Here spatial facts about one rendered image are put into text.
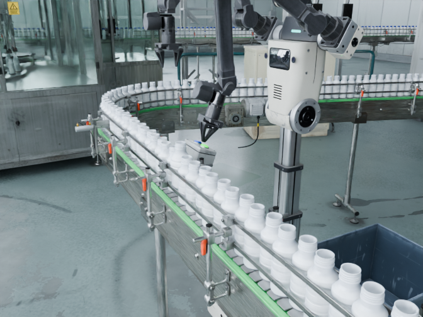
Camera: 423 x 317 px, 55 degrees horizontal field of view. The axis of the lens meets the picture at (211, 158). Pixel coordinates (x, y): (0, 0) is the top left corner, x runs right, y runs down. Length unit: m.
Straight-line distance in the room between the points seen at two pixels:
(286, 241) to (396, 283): 0.66
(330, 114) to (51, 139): 2.77
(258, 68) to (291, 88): 3.59
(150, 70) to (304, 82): 5.04
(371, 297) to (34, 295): 2.30
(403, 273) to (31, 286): 2.18
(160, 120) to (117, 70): 3.68
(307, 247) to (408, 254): 0.61
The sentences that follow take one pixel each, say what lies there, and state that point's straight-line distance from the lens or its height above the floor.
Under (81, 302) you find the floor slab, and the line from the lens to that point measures 2.66.
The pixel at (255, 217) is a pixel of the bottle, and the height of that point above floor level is 1.14.
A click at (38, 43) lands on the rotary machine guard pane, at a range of 4.35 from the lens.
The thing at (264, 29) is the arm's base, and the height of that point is 1.54.
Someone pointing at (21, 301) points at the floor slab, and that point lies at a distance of 2.78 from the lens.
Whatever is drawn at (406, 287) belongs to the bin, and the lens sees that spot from 1.48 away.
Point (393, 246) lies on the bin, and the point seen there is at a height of 0.90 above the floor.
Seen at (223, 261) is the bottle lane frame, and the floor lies 0.98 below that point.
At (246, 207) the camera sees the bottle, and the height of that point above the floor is 1.14.
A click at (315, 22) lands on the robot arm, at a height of 1.57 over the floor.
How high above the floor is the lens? 1.61
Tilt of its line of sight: 20 degrees down
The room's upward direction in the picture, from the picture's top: straight up
